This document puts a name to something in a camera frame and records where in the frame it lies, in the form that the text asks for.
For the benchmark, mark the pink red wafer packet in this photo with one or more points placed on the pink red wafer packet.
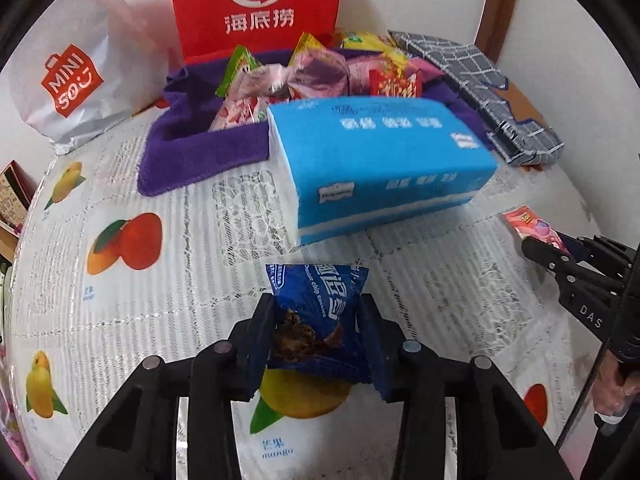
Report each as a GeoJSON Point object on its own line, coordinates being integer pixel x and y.
{"type": "Point", "coordinates": [528, 224]}

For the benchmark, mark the pink crinkled snack bag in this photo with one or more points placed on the pink crinkled snack bag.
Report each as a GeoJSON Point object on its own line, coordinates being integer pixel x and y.
{"type": "Point", "coordinates": [250, 94]}

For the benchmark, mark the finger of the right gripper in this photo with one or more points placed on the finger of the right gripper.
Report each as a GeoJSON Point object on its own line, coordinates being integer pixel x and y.
{"type": "Point", "coordinates": [610, 257]}
{"type": "Point", "coordinates": [564, 265]}

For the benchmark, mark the yellow triangular snack packet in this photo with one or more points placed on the yellow triangular snack packet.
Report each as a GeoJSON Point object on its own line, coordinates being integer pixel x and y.
{"type": "Point", "coordinates": [305, 43]}

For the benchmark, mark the brown patterned box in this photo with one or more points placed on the brown patterned box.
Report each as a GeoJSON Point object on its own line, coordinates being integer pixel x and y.
{"type": "Point", "coordinates": [15, 196]}

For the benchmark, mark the blue tissue pack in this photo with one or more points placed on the blue tissue pack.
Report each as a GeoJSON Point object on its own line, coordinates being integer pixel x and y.
{"type": "Point", "coordinates": [345, 164]}

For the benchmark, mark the red Haidilao paper bag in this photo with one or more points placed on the red Haidilao paper bag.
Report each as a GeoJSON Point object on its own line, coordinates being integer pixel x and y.
{"type": "Point", "coordinates": [213, 28]}

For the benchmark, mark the person's right hand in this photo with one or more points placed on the person's right hand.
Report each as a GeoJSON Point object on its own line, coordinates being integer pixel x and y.
{"type": "Point", "coordinates": [610, 390]}

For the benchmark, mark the green snack packet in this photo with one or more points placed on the green snack packet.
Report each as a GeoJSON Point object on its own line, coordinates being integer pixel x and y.
{"type": "Point", "coordinates": [241, 60]}

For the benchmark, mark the yellow chips bag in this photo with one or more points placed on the yellow chips bag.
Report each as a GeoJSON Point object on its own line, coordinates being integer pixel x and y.
{"type": "Point", "coordinates": [366, 41]}

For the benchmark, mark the pink yellow snack bag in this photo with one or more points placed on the pink yellow snack bag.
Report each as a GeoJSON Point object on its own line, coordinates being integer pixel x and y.
{"type": "Point", "coordinates": [394, 61]}

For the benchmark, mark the grey checked folded cloth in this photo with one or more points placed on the grey checked folded cloth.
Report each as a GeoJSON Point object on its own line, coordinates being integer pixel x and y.
{"type": "Point", "coordinates": [516, 129]}

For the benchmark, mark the blue chocolate chip cookie packet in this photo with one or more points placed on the blue chocolate chip cookie packet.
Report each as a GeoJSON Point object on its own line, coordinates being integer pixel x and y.
{"type": "Point", "coordinates": [315, 323]}

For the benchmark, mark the white Miniso plastic bag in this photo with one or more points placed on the white Miniso plastic bag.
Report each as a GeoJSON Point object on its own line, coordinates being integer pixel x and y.
{"type": "Point", "coordinates": [84, 67]}

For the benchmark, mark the purple pink snack bag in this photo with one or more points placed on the purple pink snack bag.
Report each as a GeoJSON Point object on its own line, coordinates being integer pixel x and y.
{"type": "Point", "coordinates": [318, 74]}

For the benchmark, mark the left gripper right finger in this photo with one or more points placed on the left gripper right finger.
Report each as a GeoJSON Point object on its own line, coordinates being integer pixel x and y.
{"type": "Point", "coordinates": [497, 435]}

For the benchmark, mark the white fruit print tablecloth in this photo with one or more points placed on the white fruit print tablecloth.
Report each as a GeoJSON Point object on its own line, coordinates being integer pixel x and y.
{"type": "Point", "coordinates": [105, 277]}

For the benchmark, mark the brown wooden door frame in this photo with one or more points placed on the brown wooden door frame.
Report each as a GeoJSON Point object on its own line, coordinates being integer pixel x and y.
{"type": "Point", "coordinates": [494, 25]}

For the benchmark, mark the red candy packet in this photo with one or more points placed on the red candy packet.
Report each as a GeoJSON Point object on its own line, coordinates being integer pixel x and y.
{"type": "Point", "coordinates": [395, 85]}

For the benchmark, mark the purple towel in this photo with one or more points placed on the purple towel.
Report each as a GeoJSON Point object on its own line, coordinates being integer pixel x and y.
{"type": "Point", "coordinates": [181, 149]}

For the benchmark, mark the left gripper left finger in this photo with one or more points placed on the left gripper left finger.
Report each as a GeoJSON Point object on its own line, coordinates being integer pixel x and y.
{"type": "Point", "coordinates": [135, 436]}

